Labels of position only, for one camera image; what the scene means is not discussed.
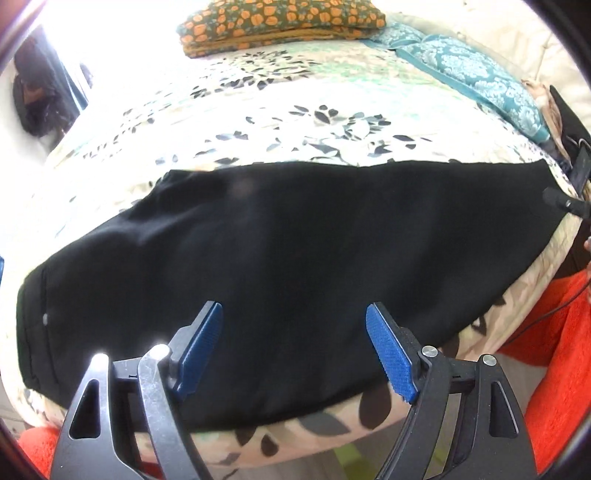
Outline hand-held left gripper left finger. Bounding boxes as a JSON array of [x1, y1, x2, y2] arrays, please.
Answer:
[[50, 314, 225, 480]]

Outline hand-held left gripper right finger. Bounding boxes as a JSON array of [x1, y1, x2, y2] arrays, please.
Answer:
[[365, 302, 539, 480]]

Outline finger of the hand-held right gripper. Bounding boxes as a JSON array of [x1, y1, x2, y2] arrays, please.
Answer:
[[542, 186, 586, 217]]

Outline black pants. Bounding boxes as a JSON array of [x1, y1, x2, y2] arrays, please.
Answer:
[[16, 159, 571, 430]]

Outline black phone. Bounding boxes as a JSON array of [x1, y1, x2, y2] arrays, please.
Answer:
[[569, 142, 591, 191]]

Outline beige cloth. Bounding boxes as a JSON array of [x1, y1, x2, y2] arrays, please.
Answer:
[[522, 78, 566, 155]]

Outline dark cloth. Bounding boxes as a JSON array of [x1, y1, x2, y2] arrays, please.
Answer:
[[549, 84, 591, 144]]

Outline green floor object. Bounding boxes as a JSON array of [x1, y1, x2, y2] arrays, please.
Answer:
[[332, 445, 365, 476]]

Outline teal floral pillow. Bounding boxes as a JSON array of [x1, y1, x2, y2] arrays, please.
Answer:
[[369, 22, 426, 50], [397, 37, 551, 144]]

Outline orange fleece garment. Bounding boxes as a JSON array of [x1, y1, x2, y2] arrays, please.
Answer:
[[18, 270, 591, 478]]

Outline cream padded headboard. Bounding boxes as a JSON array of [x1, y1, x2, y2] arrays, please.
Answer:
[[388, 0, 583, 88]]

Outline leaf print bed blanket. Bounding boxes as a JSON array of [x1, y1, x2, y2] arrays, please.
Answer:
[[0, 39, 587, 467]]

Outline dark blue curtain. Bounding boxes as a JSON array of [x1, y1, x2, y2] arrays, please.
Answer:
[[60, 62, 94, 114]]

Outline dark hanging clothes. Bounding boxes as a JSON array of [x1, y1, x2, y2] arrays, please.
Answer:
[[13, 37, 77, 137]]

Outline orange flower print pillow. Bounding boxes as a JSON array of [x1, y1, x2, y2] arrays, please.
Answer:
[[175, 0, 387, 58]]

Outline thin black cable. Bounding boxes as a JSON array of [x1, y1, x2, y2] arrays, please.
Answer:
[[508, 281, 591, 344]]

